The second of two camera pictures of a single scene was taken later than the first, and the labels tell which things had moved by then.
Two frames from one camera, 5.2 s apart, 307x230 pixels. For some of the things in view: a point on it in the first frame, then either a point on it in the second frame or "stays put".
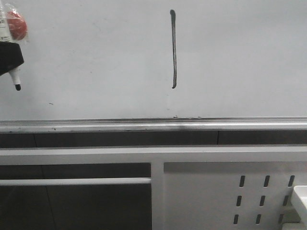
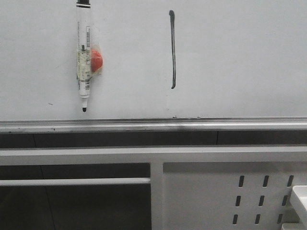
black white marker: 15,74 -> 84,58
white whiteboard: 160,66 stays put
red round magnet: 17,26 -> 96,59
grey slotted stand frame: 194,187 stays put
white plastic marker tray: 300,195 stays put
